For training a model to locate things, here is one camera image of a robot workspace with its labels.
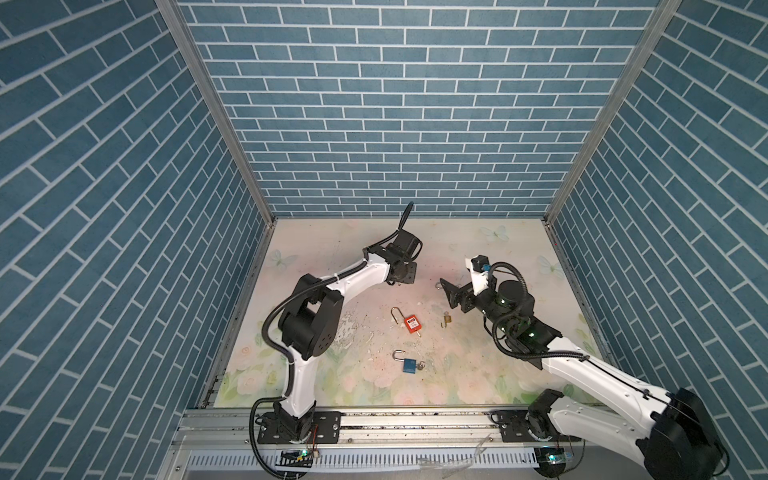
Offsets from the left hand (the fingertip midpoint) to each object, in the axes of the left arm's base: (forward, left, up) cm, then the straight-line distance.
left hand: (407, 272), depth 96 cm
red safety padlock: (-15, -1, -6) cm, 16 cm away
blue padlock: (-27, 0, -7) cm, 28 cm away
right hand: (-11, -11, +16) cm, 22 cm away
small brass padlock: (-13, -12, -7) cm, 19 cm away
